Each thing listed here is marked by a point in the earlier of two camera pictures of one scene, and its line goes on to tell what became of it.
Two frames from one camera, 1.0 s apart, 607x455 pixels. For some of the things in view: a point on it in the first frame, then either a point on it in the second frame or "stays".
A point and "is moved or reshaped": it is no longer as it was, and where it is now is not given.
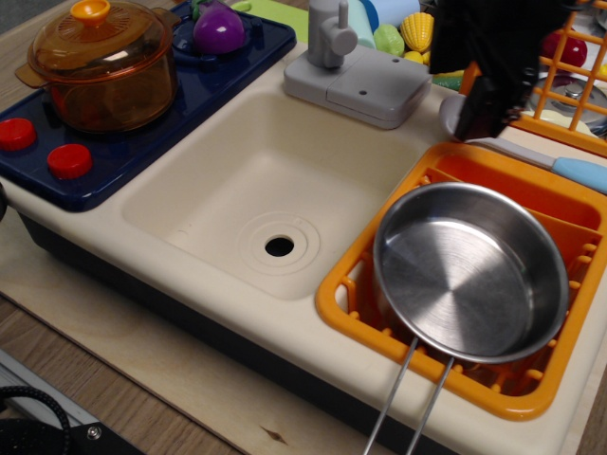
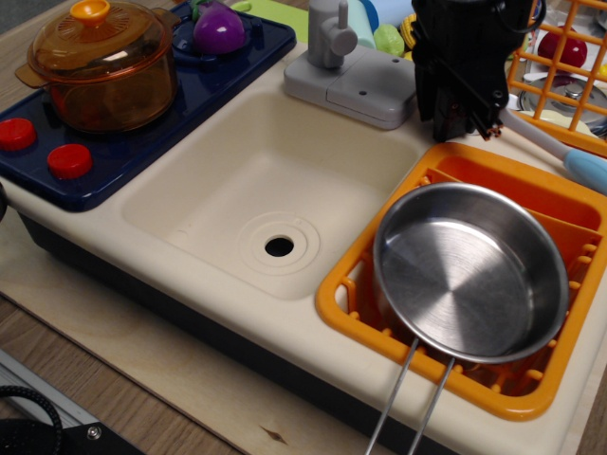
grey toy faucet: x=370 y=85 stays
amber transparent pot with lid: x=108 y=69 stays
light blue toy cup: x=365 y=16 stays
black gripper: x=503 y=39 → x=461 y=50
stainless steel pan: x=471 y=272 stays
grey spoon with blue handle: x=450 y=113 is moved or reshaped
